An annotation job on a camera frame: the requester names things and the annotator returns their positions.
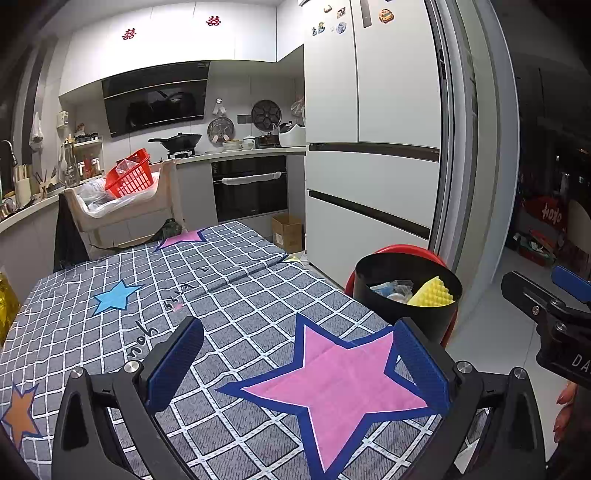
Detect white upper cabinets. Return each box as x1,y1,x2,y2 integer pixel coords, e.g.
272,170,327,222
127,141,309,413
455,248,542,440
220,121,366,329
59,0,305,97

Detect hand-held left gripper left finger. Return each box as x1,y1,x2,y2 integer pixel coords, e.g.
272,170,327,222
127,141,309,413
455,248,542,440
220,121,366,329
51,316,205,480

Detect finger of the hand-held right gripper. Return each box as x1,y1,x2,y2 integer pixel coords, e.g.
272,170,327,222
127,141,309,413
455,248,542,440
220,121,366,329
501,271,561,326
551,265,591,305

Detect red printed box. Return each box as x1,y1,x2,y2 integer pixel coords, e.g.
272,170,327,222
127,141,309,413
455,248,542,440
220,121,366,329
522,196,568,234

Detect black wok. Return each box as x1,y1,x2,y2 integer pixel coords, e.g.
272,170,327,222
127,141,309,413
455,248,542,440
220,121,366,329
148,132,203,151

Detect black built-in oven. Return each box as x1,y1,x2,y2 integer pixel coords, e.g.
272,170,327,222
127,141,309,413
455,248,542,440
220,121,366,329
211,154,288,222

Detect black range hood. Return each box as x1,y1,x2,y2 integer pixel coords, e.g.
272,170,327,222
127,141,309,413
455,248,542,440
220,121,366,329
102,61,211,138

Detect blue plastic package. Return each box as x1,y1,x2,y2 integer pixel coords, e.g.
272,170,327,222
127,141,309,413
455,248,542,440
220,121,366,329
369,279,414,303

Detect white spice rack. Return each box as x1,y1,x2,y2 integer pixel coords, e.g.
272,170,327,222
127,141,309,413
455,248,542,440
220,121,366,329
74,129,103,178

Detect red round stool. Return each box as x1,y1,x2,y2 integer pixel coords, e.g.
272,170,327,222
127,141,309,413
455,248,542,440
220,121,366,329
344,244,460,347

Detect black trash bin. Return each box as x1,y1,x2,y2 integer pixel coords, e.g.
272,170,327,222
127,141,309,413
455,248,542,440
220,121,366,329
353,251,463,344

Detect red plastic basket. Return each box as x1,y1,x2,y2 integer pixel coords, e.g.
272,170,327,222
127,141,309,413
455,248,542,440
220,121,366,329
104,148,154,199

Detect grey star print blanket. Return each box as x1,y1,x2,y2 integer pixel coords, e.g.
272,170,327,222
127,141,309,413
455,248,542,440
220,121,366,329
0,220,441,480

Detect person's right hand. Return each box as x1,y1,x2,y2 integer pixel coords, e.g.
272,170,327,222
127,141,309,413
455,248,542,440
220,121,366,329
551,382,578,444

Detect small round steamer rack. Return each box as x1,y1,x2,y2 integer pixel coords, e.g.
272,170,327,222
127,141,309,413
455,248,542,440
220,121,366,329
207,117,234,145

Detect black cloth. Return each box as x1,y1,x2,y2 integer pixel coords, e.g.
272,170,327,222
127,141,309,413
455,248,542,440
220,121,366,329
53,193,90,271

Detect yellow green foam sponge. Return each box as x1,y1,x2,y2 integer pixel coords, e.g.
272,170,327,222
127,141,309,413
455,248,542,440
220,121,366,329
406,275,455,306

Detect large round steamer rack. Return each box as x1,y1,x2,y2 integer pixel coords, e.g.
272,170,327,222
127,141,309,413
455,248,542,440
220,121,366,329
250,99,282,130

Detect white door frame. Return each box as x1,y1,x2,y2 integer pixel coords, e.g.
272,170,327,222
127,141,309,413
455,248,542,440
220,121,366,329
425,0,522,287

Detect grey kitchen counter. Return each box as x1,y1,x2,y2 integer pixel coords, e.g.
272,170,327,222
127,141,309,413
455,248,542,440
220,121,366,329
0,147,308,278

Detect clear plastic bag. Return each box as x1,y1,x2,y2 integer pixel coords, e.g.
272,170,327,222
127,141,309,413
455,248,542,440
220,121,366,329
76,178,114,217

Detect gold foil bag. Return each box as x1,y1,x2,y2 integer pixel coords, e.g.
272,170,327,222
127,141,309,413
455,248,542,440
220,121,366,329
0,272,20,347

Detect cardboard box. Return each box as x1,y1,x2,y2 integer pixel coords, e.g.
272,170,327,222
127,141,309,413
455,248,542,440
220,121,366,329
271,213,304,251

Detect round wooden table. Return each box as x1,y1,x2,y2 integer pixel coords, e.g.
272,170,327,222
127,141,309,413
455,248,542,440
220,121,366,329
566,200,591,250

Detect white rice cooker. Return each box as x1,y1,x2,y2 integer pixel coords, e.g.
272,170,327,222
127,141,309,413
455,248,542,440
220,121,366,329
278,122,306,147

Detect white refrigerator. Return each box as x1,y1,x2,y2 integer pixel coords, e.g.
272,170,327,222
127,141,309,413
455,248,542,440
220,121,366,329
303,0,441,278

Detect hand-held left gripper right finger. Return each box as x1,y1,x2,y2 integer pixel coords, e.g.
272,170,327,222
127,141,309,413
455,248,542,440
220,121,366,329
392,318,548,480

